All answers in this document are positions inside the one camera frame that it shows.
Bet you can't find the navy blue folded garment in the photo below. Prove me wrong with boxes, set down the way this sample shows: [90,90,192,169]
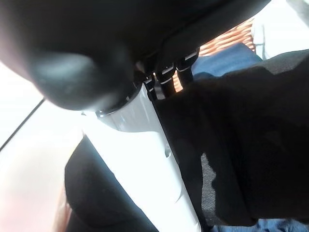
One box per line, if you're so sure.
[192,43,263,79]

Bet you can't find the large black garment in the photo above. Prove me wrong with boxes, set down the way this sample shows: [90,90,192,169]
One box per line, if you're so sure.
[64,138,158,232]

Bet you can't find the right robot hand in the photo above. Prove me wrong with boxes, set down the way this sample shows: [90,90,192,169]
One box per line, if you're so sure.
[0,0,271,232]

